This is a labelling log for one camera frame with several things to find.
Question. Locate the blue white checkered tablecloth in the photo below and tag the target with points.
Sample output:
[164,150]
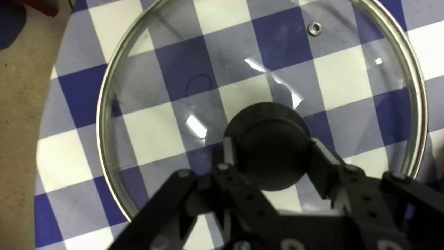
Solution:
[74,206]

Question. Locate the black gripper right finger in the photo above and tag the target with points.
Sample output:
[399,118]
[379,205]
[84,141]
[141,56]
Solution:
[392,212]

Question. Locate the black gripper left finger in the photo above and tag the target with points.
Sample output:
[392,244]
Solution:
[243,212]

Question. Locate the glass pot lid black knob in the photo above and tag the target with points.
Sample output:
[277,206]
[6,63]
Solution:
[185,68]

